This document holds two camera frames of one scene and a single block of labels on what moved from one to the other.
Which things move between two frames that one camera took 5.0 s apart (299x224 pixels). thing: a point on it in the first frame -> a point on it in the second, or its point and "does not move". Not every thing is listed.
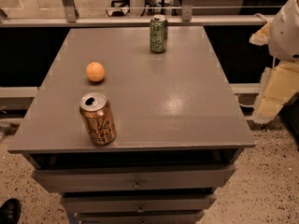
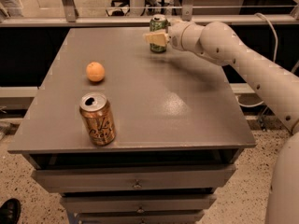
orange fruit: (95, 72) does not move
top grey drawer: (166, 176) does not move
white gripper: (285, 36) -> (175, 35)
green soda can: (158, 34) does not move
